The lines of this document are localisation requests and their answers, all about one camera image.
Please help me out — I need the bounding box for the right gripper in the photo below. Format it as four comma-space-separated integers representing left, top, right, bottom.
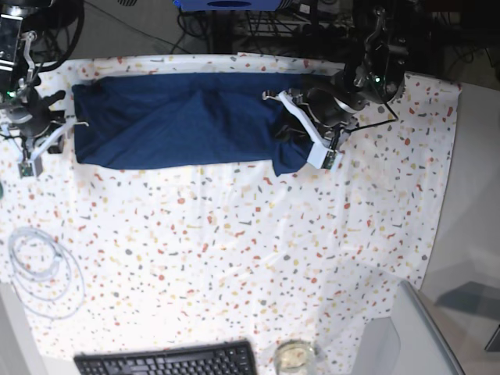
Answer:
7, 90, 66, 154

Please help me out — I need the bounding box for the blue box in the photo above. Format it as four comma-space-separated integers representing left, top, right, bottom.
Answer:
173, 0, 293, 12

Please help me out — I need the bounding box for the clear glass jar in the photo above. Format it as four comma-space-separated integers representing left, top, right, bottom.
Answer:
273, 340, 317, 375

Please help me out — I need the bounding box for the terrazzo pattern table cloth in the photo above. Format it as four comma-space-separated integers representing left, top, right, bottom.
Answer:
1, 73, 461, 374

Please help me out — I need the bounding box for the black computer keyboard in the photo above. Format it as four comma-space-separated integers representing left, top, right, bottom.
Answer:
73, 341, 257, 375

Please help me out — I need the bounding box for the black wire rack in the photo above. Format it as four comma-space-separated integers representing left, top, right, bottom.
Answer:
232, 8, 354, 38

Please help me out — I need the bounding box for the coiled white cable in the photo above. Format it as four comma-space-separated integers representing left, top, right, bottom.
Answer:
7, 226, 86, 321

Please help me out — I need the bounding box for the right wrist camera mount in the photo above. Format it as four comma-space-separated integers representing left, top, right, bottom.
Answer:
1, 120, 89, 178

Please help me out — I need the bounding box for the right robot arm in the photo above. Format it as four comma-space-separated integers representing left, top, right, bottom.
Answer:
1, 1, 85, 159

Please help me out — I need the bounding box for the dark blue t-shirt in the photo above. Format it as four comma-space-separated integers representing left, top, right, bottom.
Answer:
73, 73, 312, 175

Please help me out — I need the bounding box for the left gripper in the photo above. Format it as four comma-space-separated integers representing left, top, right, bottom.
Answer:
273, 87, 358, 144

